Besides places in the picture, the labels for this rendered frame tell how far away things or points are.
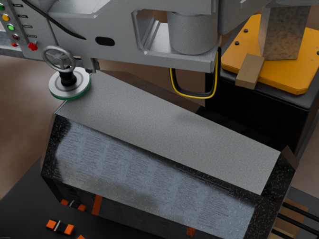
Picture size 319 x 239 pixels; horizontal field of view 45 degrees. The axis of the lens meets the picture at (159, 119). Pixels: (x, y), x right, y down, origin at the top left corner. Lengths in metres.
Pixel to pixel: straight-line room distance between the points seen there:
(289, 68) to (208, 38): 0.80
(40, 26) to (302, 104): 1.30
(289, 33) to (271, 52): 0.14
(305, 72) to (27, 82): 2.28
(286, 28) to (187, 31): 0.77
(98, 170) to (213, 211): 0.58
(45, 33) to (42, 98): 1.66
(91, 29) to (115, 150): 0.59
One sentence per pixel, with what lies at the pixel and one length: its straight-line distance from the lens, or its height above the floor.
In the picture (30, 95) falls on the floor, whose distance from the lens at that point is 3.36.
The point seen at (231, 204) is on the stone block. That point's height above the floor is 0.78.
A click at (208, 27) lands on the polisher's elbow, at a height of 1.39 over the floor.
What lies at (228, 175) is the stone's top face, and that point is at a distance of 1.66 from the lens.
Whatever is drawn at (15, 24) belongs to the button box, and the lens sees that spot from 1.69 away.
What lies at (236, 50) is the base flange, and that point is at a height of 0.78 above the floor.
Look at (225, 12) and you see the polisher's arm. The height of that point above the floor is 1.39.
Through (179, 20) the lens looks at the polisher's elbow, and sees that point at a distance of 1.40.
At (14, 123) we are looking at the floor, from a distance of 3.22.
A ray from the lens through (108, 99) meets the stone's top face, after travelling 1.96.
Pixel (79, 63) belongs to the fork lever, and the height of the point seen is 1.10.
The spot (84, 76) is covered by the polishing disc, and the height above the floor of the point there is 0.90.
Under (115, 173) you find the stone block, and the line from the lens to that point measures 1.84.
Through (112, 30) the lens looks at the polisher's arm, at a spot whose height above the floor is 1.36.
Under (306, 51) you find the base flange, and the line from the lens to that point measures 2.29.
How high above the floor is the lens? 2.29
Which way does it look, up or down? 52 degrees down
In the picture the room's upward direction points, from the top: 9 degrees counter-clockwise
